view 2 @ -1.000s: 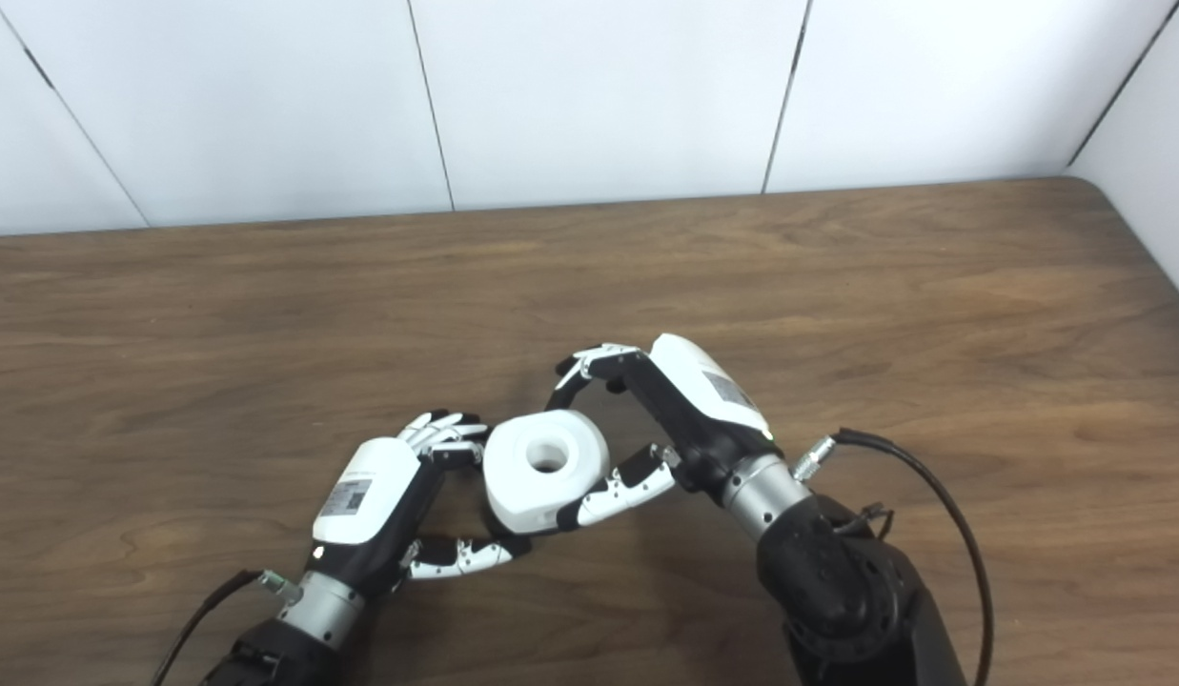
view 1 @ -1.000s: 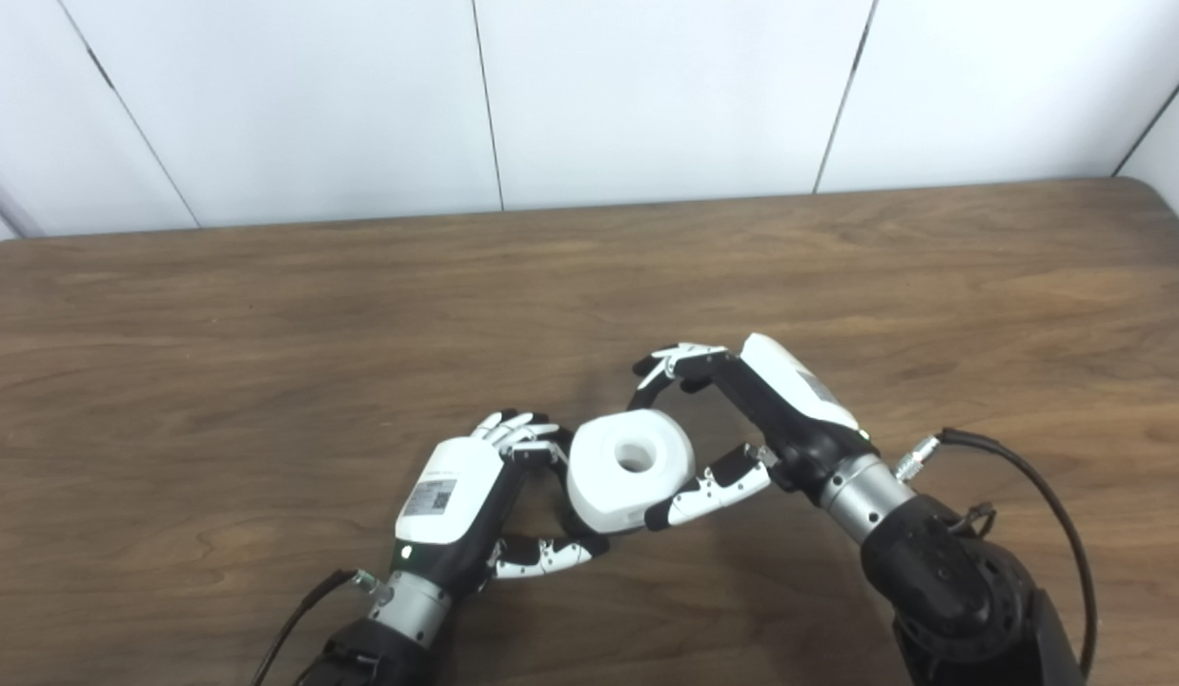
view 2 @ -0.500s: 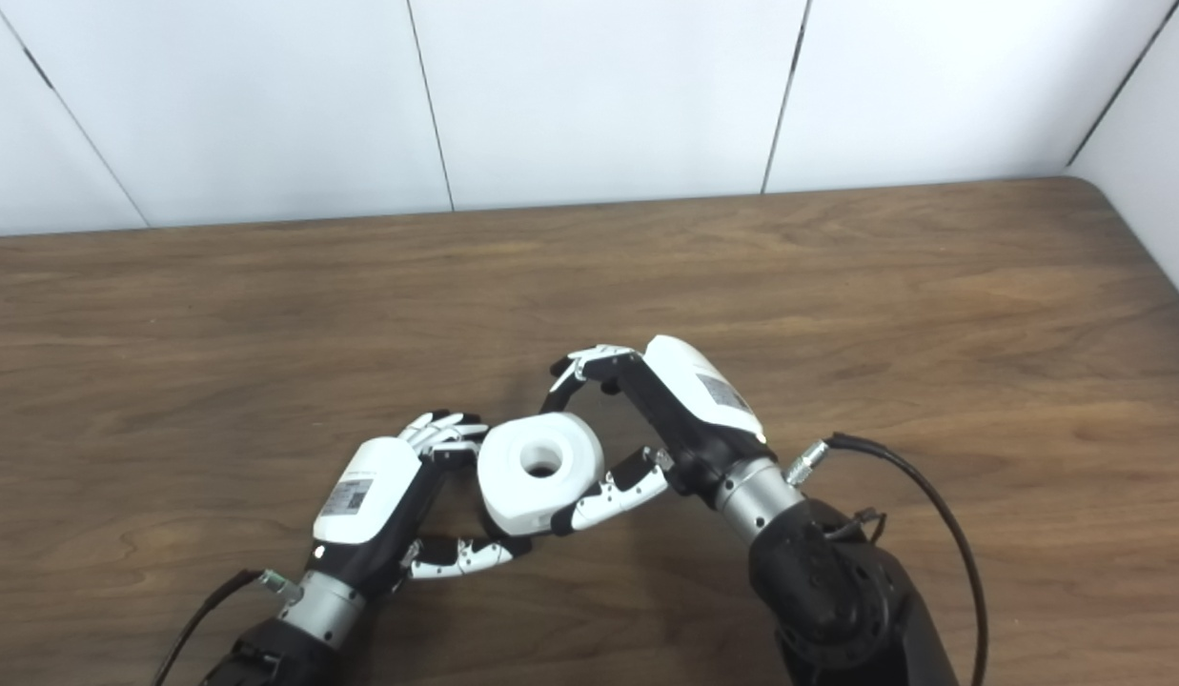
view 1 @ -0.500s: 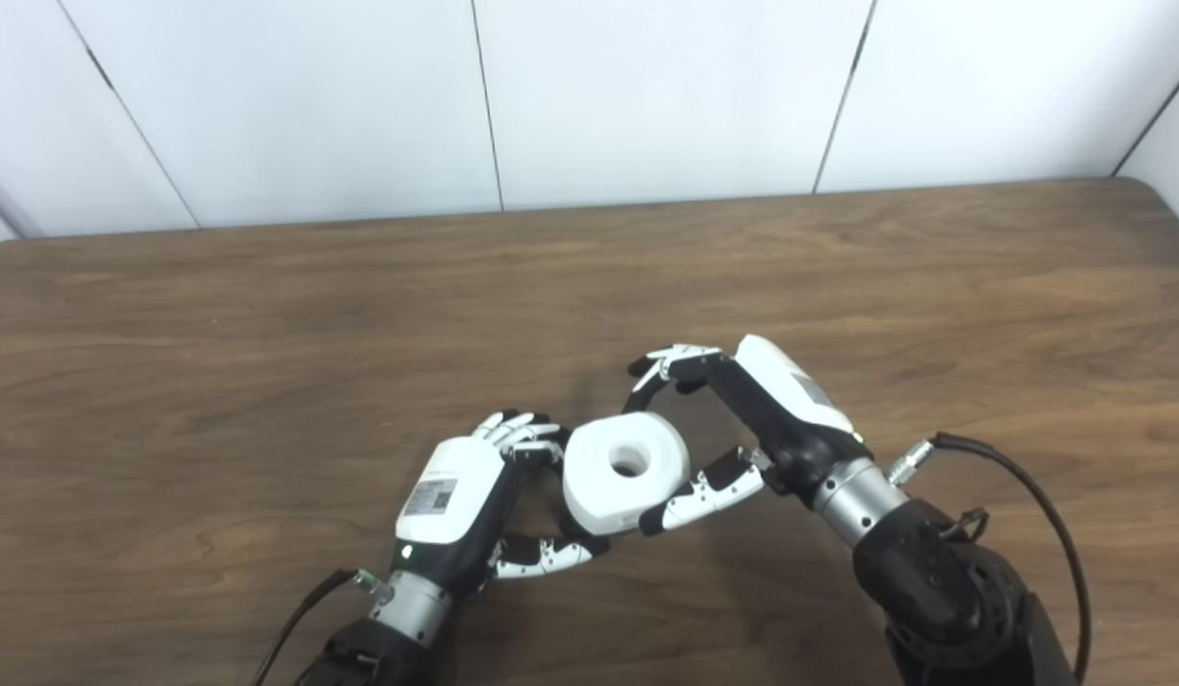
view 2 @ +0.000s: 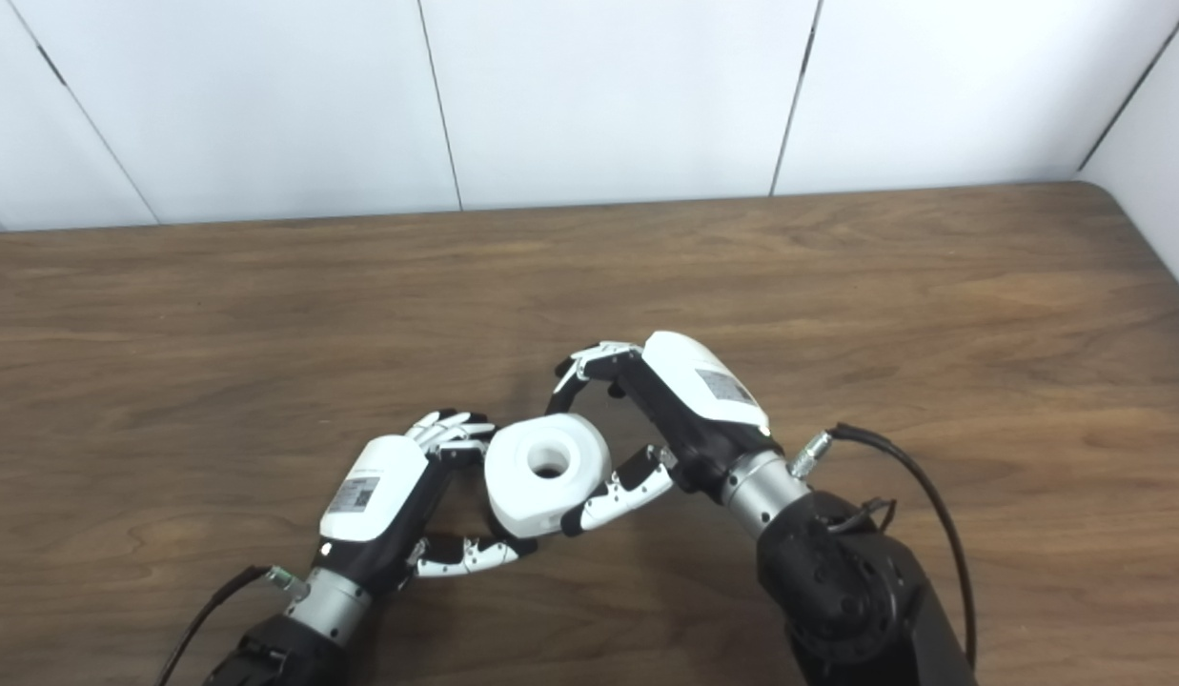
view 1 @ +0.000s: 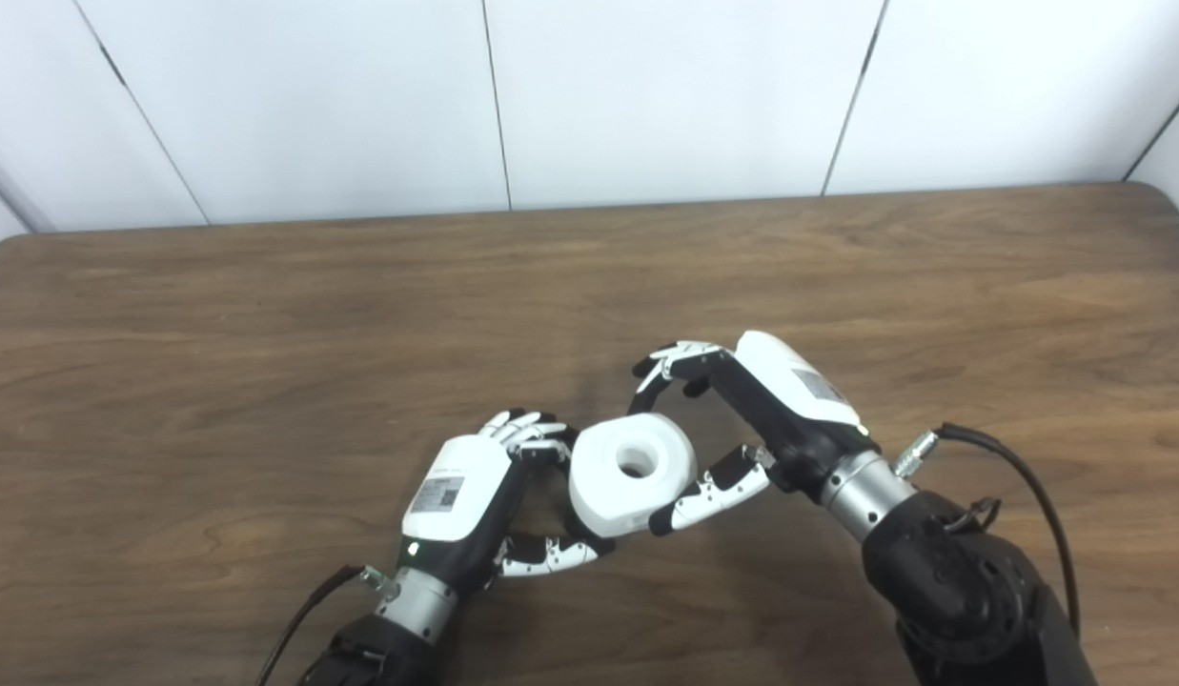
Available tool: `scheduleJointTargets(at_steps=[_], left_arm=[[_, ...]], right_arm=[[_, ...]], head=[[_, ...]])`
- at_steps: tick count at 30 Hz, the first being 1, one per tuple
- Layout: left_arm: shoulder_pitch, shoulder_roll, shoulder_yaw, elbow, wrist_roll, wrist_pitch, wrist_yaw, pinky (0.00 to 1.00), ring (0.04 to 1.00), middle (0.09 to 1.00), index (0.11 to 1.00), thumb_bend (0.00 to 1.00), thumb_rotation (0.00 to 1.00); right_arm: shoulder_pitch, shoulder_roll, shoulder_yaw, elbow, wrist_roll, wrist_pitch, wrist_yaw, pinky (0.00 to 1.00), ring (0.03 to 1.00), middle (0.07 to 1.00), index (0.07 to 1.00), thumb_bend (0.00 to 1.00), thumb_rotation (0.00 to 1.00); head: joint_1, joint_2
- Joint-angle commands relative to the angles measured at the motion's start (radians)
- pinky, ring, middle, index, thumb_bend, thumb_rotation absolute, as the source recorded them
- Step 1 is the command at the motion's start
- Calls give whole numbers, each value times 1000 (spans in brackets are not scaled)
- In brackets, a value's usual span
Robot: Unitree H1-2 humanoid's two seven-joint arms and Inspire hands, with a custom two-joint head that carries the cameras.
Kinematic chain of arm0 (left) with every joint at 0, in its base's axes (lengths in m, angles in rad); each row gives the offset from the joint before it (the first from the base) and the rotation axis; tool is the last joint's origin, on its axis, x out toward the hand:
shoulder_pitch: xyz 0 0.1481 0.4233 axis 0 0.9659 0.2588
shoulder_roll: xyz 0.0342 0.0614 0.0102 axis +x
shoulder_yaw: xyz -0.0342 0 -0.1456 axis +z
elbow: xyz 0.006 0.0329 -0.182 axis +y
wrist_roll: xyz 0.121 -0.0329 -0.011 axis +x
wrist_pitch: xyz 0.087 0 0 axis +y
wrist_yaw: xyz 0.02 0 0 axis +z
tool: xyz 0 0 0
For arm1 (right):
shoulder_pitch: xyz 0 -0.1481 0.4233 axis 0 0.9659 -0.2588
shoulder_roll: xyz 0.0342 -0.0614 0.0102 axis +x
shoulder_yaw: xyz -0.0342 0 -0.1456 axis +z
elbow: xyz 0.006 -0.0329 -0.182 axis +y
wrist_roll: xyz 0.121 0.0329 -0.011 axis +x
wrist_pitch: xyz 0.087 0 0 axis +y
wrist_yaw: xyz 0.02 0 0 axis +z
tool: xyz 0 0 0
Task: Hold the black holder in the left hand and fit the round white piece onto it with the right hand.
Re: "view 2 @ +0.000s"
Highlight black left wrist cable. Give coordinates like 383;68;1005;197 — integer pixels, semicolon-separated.
155;565;299;686

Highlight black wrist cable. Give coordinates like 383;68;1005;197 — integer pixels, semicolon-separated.
827;422;978;668
155;565;299;686

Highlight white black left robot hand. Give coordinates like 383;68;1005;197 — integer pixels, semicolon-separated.
317;410;538;596

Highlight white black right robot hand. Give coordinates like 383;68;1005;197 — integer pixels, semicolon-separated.
549;331;774;536

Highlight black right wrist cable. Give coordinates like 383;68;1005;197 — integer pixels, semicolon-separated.
827;422;978;668

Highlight round white piece with holes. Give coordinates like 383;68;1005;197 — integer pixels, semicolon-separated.
483;413;613;539

